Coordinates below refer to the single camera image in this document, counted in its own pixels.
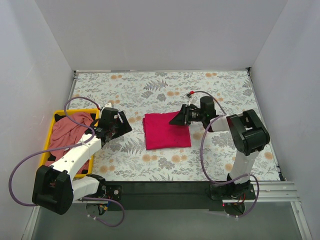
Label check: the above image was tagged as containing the magenta t shirt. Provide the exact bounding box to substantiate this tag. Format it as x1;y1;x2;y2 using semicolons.
142;112;192;150

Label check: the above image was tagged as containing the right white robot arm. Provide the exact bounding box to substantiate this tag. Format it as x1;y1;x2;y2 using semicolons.
169;94;270;199

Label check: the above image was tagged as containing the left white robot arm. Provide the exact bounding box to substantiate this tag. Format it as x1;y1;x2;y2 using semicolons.
32;106;132;215

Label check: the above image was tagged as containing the yellow plastic bin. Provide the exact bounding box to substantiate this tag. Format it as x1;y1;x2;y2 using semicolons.
39;108;100;179

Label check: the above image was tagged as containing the salmon pink t shirt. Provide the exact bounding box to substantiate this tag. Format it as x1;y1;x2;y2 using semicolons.
45;112;94;166

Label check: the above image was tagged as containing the black garment in bin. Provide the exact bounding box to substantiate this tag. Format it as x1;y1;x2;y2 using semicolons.
54;113;71;123

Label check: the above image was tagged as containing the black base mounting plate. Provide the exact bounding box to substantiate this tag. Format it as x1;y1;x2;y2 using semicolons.
77;181;256;213

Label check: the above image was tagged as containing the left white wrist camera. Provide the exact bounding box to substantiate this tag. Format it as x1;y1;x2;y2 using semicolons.
99;102;113;111

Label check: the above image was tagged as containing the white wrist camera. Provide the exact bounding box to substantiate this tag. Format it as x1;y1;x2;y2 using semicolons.
99;102;113;111
185;91;195;107

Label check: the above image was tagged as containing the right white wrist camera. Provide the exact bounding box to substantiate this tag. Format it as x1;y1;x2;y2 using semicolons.
185;91;195;107

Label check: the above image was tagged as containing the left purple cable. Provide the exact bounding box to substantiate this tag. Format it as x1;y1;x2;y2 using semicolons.
8;96;126;228

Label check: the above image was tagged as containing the purple cable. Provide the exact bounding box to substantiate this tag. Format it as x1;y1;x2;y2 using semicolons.
186;90;260;219
8;96;126;228

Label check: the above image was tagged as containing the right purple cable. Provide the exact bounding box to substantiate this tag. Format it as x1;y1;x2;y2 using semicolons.
186;90;260;219

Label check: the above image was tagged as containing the aluminium frame rail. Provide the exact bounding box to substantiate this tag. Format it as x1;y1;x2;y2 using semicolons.
72;181;299;204

